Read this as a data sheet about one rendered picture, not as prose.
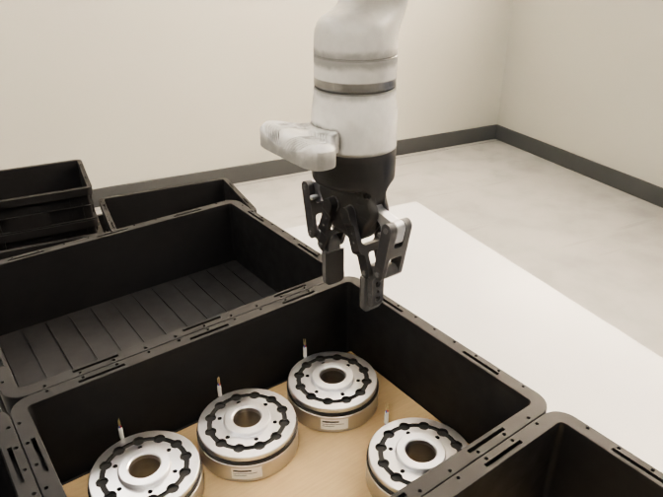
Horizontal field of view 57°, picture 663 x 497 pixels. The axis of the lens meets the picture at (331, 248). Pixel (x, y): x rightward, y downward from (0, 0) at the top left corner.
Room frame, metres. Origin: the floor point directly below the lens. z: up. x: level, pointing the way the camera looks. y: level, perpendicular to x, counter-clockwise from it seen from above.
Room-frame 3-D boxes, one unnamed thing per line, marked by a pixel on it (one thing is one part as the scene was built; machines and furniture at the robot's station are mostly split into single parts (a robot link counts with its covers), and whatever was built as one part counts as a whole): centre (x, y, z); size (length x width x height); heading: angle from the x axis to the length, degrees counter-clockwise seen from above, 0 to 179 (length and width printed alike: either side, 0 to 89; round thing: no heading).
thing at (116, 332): (0.67, 0.23, 0.87); 0.40 x 0.30 x 0.11; 127
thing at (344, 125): (0.51, 0.00, 1.17); 0.11 x 0.09 x 0.06; 126
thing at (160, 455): (0.41, 0.18, 0.86); 0.05 x 0.05 x 0.01
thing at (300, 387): (0.55, 0.00, 0.86); 0.10 x 0.10 x 0.01
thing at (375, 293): (0.49, -0.05, 1.02); 0.03 x 0.01 x 0.05; 36
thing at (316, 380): (0.55, 0.00, 0.86); 0.05 x 0.05 x 0.01
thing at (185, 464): (0.41, 0.18, 0.86); 0.10 x 0.10 x 0.01
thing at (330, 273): (0.55, 0.00, 1.01); 0.02 x 0.01 x 0.04; 126
